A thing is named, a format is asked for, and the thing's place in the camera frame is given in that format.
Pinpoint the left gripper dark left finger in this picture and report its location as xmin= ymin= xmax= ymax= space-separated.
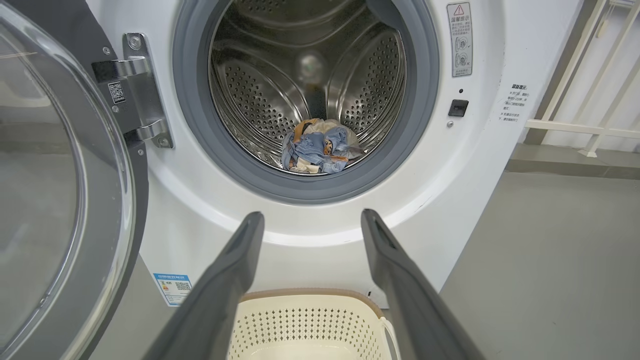
xmin=142 ymin=211 xmax=266 ymax=360

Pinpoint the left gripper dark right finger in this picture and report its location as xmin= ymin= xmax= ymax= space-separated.
xmin=360 ymin=208 xmax=487 ymax=360

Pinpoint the blue cartoon print garment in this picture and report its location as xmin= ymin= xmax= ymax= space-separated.
xmin=281 ymin=120 xmax=365 ymax=175

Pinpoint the dark washing machine glass door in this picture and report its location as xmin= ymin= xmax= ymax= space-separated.
xmin=0 ymin=0 xmax=175 ymax=360

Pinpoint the cream perforated laundry basket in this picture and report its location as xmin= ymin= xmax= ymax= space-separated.
xmin=227 ymin=288 xmax=401 ymax=360

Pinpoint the white front-loading washing machine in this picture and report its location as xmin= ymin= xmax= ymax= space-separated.
xmin=85 ymin=0 xmax=587 ymax=309

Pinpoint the blue energy label sticker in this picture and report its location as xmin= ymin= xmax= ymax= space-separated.
xmin=153 ymin=272 xmax=194 ymax=307

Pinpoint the cream crumpled garment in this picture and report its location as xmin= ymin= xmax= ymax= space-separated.
xmin=299 ymin=118 xmax=362 ymax=151

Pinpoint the black text instruction label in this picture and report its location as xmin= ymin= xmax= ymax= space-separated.
xmin=499 ymin=83 xmax=529 ymax=124

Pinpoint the small QR code sticker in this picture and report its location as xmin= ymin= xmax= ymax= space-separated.
xmin=107 ymin=81 xmax=127 ymax=105

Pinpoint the white metal railing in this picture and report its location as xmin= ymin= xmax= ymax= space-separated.
xmin=524 ymin=0 xmax=640 ymax=159

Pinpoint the red triangle warning sticker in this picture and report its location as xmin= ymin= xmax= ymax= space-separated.
xmin=446 ymin=2 xmax=474 ymax=78

